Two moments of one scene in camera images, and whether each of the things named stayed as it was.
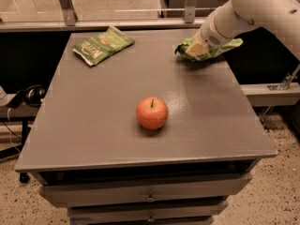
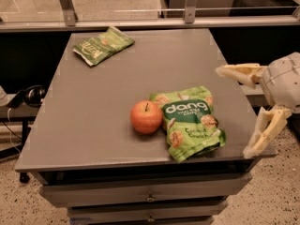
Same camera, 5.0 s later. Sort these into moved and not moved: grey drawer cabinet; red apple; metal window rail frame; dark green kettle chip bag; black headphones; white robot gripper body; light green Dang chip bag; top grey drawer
Moved: white robot gripper body; light green Dang chip bag; red apple
Not moved: metal window rail frame; grey drawer cabinet; black headphones; top grey drawer; dark green kettle chip bag
